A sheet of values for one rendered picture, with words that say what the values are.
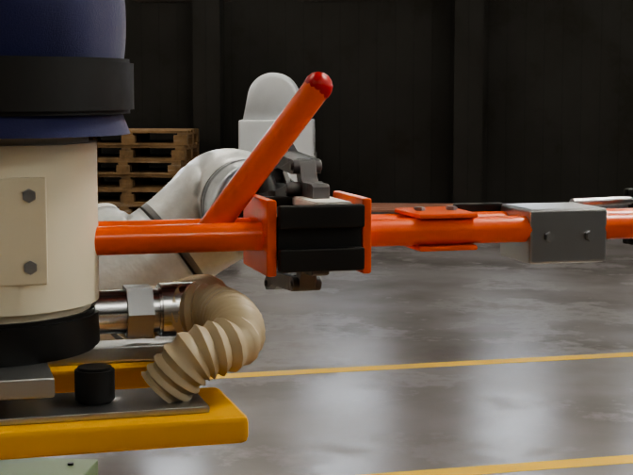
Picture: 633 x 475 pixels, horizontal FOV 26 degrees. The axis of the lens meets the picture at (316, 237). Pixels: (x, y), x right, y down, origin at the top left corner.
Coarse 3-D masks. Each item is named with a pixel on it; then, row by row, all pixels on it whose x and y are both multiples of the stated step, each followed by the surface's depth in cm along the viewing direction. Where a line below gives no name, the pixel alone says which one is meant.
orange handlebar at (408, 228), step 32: (128, 224) 106; (160, 224) 104; (192, 224) 104; (224, 224) 105; (256, 224) 105; (384, 224) 108; (416, 224) 109; (448, 224) 109; (480, 224) 110; (512, 224) 111; (608, 224) 113
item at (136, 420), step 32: (96, 384) 95; (0, 416) 92; (32, 416) 92; (64, 416) 92; (96, 416) 93; (128, 416) 94; (160, 416) 94; (192, 416) 94; (224, 416) 94; (0, 448) 90; (32, 448) 90; (64, 448) 91; (96, 448) 92; (128, 448) 92; (160, 448) 93
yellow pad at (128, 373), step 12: (144, 360) 113; (60, 372) 110; (72, 372) 110; (120, 372) 111; (132, 372) 111; (60, 384) 110; (72, 384) 110; (120, 384) 111; (132, 384) 111; (144, 384) 111
